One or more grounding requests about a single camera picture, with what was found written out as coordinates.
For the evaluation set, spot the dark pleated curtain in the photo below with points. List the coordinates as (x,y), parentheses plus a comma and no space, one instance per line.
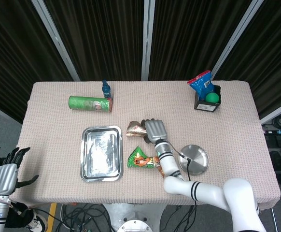
(271,55)
(15,53)
(191,38)
(99,38)

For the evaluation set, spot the white divider post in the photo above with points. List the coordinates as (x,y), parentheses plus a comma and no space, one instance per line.
(147,41)
(56,41)
(234,41)

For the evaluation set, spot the shiny gold snack wrapper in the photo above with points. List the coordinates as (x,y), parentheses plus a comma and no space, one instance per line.
(134,129)

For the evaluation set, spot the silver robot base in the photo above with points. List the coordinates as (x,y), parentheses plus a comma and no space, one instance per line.
(134,217)

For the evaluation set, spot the blue plastic bottle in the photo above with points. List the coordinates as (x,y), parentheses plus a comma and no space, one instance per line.
(106,90)

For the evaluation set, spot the round steel plate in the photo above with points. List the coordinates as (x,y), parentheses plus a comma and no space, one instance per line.
(198,157)

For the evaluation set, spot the blue red-topped snack bag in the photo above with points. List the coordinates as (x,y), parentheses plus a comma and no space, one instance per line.
(199,84)

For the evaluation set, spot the rectangular steel tray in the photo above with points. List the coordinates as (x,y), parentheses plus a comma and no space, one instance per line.
(102,154)

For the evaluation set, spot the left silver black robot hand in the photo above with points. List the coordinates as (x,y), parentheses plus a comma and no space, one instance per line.
(5,176)

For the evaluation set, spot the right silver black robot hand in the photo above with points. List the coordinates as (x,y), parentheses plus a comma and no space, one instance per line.
(156,130)

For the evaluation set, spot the black cardboard box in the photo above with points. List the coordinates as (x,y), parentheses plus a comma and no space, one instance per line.
(206,106)

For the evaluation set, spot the green chips can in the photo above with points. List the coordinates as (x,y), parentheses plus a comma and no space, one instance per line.
(85,103)

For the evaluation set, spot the black white sneaker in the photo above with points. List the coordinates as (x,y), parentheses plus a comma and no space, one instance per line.
(37,220)

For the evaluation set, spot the green orange snack bag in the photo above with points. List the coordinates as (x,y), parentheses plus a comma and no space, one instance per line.
(140,160)

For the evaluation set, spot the green ball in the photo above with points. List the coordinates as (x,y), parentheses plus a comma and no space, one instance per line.
(212,97)

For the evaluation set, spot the pink woven tablecloth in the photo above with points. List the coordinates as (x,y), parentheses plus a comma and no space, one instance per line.
(58,135)

